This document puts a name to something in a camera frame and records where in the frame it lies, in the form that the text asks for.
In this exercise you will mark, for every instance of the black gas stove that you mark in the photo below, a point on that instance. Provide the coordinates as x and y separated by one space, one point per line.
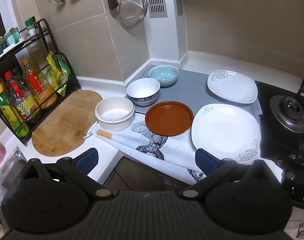
269 135

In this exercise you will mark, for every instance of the small white flower plate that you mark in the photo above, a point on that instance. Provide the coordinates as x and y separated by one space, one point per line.
233 87

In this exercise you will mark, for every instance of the white bowl blue pattern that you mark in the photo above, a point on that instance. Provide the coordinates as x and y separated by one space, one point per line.
142 90

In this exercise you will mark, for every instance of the black appliance front panel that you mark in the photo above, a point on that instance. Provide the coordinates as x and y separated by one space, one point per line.
299 192

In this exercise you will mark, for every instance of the round metal stove burner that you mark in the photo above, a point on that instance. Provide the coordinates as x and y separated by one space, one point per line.
289 112

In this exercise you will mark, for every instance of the green cap spice jar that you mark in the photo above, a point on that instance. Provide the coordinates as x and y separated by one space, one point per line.
31 28

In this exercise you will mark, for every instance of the grey mat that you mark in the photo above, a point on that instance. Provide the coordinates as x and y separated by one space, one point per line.
192 92

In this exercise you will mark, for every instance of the teal swirl bowl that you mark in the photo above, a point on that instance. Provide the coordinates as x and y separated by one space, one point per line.
163 73

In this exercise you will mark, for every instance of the red cap sauce bottle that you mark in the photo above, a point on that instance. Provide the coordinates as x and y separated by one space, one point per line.
18 92

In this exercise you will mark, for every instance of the green bottle yellow cap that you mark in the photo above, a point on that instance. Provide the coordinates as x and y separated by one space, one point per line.
6 110

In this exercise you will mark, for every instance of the steel sink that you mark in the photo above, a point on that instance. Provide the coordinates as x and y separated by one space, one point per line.
11 161

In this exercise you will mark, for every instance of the white printed cloth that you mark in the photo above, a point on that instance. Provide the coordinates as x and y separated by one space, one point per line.
147 143

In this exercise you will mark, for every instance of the large cooking oil bottle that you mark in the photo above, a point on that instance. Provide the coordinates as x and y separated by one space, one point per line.
38 85

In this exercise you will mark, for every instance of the large white flower plate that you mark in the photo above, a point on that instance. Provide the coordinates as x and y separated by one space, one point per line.
225 130

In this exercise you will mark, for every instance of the black pan support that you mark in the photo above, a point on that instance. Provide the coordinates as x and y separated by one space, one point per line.
303 86

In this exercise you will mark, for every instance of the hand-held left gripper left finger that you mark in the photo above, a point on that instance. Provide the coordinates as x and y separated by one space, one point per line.
88 158

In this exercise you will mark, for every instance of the metal mesh strainer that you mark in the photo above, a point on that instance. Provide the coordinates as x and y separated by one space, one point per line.
132 7

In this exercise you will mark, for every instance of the wooden cutting board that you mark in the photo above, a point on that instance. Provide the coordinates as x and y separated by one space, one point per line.
64 120

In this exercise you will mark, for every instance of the yellow green snack packet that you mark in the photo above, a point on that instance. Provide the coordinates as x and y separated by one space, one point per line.
53 72

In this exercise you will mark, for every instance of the brown round plate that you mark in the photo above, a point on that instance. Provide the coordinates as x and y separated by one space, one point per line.
169 117

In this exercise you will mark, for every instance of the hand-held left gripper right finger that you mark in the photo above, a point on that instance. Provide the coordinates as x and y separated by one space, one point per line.
204 162

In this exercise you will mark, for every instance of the cream plain bowl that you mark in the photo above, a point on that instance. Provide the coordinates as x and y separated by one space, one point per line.
114 111

